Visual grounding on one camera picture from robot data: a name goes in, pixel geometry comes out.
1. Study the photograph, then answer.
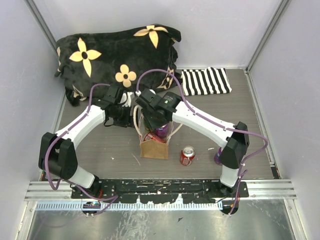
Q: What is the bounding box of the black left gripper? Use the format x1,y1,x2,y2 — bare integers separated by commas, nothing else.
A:
111,103,140,130

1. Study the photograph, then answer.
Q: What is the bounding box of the purple Fanta can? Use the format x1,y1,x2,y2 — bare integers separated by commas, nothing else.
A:
155,124,169,139
214,147,222,166

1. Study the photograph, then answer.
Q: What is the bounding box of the red coca-cola can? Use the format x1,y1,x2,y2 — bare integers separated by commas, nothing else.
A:
143,132,165,143
180,145,196,166

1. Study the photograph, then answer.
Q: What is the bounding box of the watermelon print jute bag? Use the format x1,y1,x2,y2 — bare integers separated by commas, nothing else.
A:
133,105,182,160

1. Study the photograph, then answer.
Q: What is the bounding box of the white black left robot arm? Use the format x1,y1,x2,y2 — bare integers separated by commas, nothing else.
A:
38,84,135,198

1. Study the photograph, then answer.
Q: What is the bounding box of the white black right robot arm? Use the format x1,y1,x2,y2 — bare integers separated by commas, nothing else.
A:
136,89,249,197

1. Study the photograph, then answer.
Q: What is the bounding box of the black floral plush blanket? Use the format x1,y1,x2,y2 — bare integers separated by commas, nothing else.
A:
55,24,182,107

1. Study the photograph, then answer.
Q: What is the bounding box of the black white striped cloth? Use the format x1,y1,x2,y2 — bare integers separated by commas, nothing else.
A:
181,67,232,96

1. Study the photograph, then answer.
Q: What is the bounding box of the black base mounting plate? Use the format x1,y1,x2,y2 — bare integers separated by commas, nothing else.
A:
71,178,250,205

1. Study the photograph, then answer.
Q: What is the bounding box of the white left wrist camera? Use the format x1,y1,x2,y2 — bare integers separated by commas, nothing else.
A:
121,91,135,107

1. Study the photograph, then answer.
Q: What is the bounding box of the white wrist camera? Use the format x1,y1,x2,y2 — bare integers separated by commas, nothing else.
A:
135,88,156,98
121,91,135,107

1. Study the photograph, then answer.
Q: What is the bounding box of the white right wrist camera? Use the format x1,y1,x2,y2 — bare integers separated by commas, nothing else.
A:
135,88,156,98

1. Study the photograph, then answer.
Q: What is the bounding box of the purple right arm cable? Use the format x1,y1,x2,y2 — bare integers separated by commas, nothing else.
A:
136,68,269,216

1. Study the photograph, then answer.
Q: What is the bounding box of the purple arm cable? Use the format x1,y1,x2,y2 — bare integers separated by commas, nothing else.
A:
136,68,269,216
44,83,120,216

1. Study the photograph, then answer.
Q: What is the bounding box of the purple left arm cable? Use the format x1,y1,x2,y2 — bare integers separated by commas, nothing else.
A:
44,83,120,216

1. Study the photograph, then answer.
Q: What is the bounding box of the aluminium front rail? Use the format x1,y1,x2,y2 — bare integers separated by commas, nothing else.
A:
24,179,297,213

